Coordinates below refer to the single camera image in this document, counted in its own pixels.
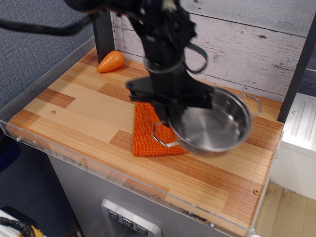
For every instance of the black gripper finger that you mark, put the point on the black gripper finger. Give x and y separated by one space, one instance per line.
174 114
161 110

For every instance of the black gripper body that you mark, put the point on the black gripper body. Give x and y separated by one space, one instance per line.
171 85

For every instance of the stainless steel pot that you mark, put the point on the stainless steel pot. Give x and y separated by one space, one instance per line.
209 132

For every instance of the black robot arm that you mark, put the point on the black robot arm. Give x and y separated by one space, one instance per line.
165 30

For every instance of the orange knitted cloth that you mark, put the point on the orange knitted cloth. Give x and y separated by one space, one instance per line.
144 144

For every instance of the orange plastic carrot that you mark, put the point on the orange plastic carrot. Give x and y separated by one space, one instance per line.
111 61

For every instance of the grey cabinet with dispenser panel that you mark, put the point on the grey cabinet with dispenser panel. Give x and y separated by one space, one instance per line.
153 201

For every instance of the white ridged side cabinet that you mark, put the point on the white ridged side cabinet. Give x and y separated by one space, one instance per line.
294 167

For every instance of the yellow black object bottom left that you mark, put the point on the yellow black object bottom left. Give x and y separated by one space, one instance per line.
22 228

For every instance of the dark vertical post right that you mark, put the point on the dark vertical post right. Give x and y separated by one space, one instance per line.
298 73

